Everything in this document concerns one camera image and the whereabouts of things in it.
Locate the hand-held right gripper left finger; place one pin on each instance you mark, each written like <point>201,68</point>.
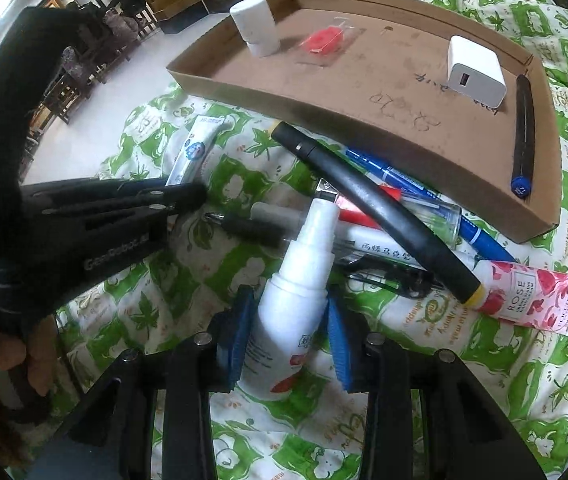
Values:
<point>236,340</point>

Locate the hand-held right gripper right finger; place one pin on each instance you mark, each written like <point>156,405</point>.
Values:
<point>341,345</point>

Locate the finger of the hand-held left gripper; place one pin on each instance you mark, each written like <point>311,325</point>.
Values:
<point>183,196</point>
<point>128,219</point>

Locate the small white blue tube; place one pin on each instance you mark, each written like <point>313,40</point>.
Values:
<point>198,142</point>

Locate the white spray bottle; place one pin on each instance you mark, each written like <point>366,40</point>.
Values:
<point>289,305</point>

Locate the black pen with metal tip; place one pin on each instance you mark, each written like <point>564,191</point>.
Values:
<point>254,230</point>

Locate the white marker with red cap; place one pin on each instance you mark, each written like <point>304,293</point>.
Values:
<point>364,249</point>

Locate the black marker with yellow caps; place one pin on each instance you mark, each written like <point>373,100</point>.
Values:
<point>379,220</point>

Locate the rose print cream tube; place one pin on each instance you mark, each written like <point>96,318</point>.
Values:
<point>529,295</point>

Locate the shallow cardboard tray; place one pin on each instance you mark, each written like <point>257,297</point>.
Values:
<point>364,90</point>

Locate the red disc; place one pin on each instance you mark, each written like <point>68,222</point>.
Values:
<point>324,40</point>

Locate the black marker with blue caps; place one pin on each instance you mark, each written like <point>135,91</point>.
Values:
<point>525,130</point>

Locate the white charger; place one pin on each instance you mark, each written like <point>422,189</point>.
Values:
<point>476,72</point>

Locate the small metal clip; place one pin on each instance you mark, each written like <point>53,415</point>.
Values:
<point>326,189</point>

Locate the clear plastic tube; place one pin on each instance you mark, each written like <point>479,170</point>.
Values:
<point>429,212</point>

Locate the blue pen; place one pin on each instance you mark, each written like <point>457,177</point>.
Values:
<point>484,240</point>

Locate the green printed blanket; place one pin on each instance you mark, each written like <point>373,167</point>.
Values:
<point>514,385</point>

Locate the wooden chair with floral cushion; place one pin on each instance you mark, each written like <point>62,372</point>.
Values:
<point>116,27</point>

